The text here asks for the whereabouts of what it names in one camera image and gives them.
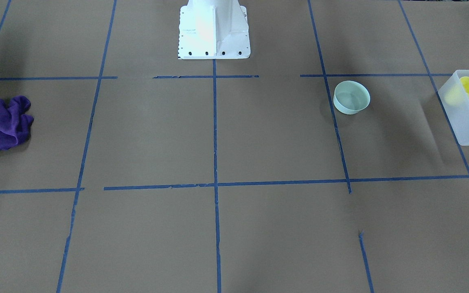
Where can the yellow plastic cup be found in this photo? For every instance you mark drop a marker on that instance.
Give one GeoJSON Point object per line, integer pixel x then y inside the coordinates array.
{"type": "Point", "coordinates": [458, 91]}

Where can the light green bowl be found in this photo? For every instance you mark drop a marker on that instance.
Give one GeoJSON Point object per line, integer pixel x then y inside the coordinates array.
{"type": "Point", "coordinates": [350, 97]}

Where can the purple cloth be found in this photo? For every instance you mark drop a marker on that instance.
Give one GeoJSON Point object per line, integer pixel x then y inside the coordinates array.
{"type": "Point", "coordinates": [15, 123]}

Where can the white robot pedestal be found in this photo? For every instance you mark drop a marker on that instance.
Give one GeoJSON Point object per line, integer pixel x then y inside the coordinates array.
{"type": "Point", "coordinates": [213, 29]}

